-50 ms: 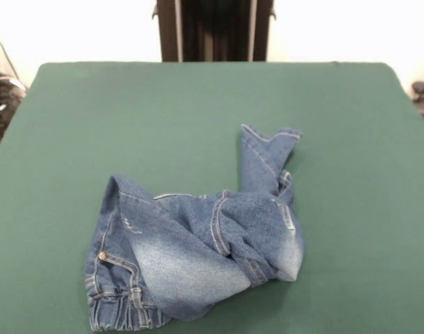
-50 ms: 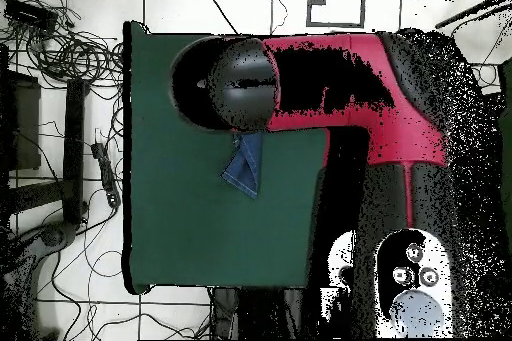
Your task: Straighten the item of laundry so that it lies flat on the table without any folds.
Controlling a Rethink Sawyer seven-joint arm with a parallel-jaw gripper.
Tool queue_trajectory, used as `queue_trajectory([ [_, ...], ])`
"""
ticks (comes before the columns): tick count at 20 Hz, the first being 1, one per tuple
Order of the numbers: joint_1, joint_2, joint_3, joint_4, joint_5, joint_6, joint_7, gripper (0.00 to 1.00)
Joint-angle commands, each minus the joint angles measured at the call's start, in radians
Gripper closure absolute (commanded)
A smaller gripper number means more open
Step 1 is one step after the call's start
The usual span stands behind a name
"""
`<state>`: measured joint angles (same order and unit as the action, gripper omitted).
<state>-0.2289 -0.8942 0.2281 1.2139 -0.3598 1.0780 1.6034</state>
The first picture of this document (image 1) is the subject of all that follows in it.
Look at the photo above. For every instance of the blue denim jeans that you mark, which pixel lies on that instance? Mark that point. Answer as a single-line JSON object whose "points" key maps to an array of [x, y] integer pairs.
{"points": [[184, 250]]}

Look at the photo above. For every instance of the dark green table cloth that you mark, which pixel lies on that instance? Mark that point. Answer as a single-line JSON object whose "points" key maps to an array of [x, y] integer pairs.
{"points": [[94, 121]]}

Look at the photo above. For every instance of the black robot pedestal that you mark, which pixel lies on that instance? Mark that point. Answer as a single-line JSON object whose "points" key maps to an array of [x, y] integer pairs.
{"points": [[215, 31]]}

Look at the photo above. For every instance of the black wheeled base leg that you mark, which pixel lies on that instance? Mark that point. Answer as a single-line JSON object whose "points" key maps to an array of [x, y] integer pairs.
{"points": [[3, 104]]}

